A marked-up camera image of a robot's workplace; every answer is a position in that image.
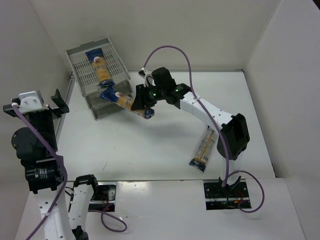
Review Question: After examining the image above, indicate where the grey three-tier tray shelf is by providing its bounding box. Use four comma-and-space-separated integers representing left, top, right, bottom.
65, 37, 133, 120

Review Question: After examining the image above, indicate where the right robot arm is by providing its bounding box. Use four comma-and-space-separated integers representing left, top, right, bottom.
132, 67, 250, 187

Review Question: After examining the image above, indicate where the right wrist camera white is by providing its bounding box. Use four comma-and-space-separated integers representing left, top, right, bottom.
138, 67, 154, 87

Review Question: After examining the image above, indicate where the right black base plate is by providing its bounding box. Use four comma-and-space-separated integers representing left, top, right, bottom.
203, 180, 251, 211

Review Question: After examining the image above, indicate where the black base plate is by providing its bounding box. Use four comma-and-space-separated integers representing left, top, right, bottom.
203, 180, 251, 211
88, 181, 117, 213

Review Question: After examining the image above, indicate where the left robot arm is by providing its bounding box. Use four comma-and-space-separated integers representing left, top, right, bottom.
3, 90, 98, 240

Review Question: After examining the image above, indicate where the aluminium frame rail left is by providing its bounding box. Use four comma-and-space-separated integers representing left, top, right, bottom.
54, 71, 76, 141

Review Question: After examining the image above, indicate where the blue yellow spaghetti bag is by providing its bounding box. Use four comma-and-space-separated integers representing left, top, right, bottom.
100, 86, 155, 120

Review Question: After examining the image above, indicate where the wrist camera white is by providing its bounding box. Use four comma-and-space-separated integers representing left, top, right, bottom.
11, 90, 49, 114
138, 67, 154, 87

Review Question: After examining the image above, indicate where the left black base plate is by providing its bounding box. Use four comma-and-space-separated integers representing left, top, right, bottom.
88, 181, 117, 213

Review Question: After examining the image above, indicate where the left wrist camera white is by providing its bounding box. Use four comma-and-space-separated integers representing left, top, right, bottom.
11, 90, 49, 114

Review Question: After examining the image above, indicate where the pasta bag label side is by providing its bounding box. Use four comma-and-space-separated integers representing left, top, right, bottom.
85, 48, 115, 88
189, 126, 219, 173

